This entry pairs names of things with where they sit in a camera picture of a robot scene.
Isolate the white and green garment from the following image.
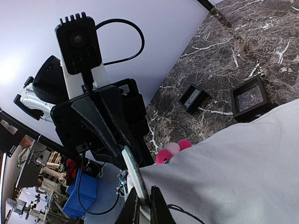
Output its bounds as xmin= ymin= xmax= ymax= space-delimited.
xmin=141 ymin=100 xmax=299 ymax=224

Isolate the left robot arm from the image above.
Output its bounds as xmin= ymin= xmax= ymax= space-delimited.
xmin=14 ymin=56 xmax=153 ymax=169

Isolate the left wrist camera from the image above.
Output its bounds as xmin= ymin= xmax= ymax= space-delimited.
xmin=55 ymin=12 xmax=102 ymax=75

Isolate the left camera black cable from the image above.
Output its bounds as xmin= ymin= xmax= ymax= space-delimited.
xmin=95 ymin=19 xmax=145 ymax=67

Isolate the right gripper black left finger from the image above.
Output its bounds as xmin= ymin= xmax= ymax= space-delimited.
xmin=120 ymin=188 xmax=140 ymax=224

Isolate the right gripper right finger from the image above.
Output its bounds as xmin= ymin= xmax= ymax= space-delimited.
xmin=150 ymin=186 xmax=176 ymax=224

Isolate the black square box left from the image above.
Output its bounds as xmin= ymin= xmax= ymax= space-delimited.
xmin=178 ymin=84 xmax=210 ymax=114

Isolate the left black frame post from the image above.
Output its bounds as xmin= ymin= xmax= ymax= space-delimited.
xmin=197 ymin=0 xmax=232 ymax=28

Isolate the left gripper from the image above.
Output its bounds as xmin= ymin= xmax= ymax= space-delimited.
xmin=51 ymin=78 xmax=149 ymax=163

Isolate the pink flower brooch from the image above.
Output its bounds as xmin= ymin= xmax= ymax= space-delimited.
xmin=156 ymin=139 xmax=192 ymax=164

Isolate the black square box right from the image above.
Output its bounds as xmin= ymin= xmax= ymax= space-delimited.
xmin=230 ymin=76 xmax=270 ymax=123

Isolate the black square box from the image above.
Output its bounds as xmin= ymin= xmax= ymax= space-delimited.
xmin=230 ymin=76 xmax=270 ymax=123
xmin=178 ymin=84 xmax=210 ymax=114

